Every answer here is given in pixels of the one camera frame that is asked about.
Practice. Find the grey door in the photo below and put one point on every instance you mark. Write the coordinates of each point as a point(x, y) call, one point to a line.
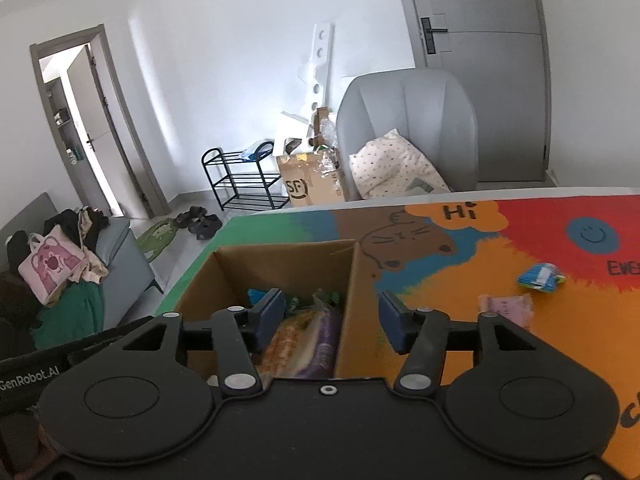
point(490, 85)

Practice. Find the dark clothes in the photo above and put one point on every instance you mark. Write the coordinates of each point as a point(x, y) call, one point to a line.
point(67, 220)

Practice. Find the black shoe rack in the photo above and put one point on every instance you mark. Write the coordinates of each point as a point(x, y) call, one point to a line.
point(250, 203)

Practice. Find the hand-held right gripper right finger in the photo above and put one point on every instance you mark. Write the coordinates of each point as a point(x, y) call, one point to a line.
point(395, 327)

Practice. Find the clear plastic wrap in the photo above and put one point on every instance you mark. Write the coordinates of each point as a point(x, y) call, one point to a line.
point(327, 132)

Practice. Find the grey armchair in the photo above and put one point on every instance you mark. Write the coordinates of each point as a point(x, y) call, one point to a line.
point(410, 115)

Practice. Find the green floor mat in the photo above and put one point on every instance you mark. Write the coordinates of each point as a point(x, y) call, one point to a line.
point(157, 237)

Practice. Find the pink bear tote bag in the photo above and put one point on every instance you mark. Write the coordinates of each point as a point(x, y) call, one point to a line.
point(50, 267)

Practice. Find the blue white snack packet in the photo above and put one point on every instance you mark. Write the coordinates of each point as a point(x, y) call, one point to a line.
point(256, 294)

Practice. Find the green cloth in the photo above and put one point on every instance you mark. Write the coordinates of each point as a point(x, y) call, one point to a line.
point(75, 310)

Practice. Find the white dotted pillow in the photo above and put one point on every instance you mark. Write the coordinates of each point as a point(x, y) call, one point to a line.
point(390, 162)

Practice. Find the purple label bread packet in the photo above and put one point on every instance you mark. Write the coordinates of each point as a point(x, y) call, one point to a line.
point(505, 307)

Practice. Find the open interior door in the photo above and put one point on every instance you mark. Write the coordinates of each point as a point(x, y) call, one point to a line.
point(95, 125)

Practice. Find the blue item on rack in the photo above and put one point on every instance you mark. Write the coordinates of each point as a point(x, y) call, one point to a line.
point(255, 152)

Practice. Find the black sandal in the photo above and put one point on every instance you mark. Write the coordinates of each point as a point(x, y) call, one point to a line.
point(190, 215)
point(207, 227)

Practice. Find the white packet purple label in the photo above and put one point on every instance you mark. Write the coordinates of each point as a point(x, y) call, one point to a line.
point(325, 347)

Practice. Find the printed cardboard box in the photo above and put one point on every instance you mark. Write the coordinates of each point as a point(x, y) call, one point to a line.
point(310, 182)

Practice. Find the grey door frame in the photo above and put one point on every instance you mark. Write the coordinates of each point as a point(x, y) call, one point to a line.
point(132, 130)

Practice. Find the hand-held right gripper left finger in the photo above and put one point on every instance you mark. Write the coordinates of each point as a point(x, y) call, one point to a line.
point(274, 317)

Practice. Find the colourful printed table mat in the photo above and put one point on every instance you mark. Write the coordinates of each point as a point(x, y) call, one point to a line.
point(500, 250)

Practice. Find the beige garment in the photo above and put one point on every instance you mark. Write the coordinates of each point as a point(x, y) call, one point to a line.
point(92, 265)

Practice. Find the white board with holes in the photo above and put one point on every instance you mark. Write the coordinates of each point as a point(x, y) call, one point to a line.
point(320, 60)

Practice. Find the small teal snack packet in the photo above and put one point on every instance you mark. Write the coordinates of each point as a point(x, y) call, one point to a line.
point(540, 276)

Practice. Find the clear cracker packet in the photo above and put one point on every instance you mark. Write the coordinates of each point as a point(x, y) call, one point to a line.
point(290, 347)

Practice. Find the white foam board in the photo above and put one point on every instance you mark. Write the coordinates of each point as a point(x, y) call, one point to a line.
point(295, 127)

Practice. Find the grey sofa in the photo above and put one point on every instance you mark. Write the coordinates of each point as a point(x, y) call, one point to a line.
point(120, 260)

